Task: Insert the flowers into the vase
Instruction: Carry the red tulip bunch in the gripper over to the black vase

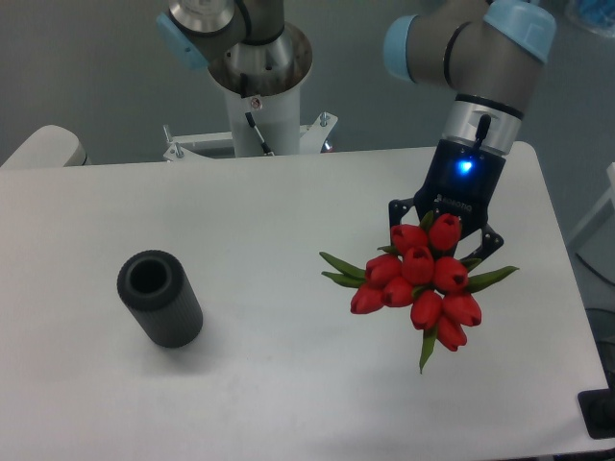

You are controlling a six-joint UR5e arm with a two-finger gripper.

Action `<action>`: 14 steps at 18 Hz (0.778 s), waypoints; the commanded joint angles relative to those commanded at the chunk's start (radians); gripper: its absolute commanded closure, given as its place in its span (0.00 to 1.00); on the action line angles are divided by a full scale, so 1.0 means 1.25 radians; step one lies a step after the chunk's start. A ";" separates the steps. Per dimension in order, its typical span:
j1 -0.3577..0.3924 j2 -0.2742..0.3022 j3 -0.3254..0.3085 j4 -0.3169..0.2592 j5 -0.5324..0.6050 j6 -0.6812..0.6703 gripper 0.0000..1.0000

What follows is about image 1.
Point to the white chair backrest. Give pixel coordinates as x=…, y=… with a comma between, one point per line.
x=50, y=146

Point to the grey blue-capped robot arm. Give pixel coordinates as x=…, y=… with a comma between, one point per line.
x=491, y=53

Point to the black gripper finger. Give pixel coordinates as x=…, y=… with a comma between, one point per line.
x=490, y=242
x=397, y=210

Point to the black box at table edge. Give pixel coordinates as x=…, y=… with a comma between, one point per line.
x=597, y=409

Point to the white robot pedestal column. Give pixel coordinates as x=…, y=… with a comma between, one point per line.
x=261, y=85

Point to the clear bag with blue items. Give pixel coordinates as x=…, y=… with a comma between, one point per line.
x=595, y=16

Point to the white furniture at right edge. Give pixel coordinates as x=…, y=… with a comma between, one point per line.
x=595, y=217

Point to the red tulip bouquet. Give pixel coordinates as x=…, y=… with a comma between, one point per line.
x=419, y=270

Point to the dark grey ribbed vase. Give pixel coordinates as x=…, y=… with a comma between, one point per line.
x=154, y=287

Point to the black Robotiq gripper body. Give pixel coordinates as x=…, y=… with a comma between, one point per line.
x=461, y=181

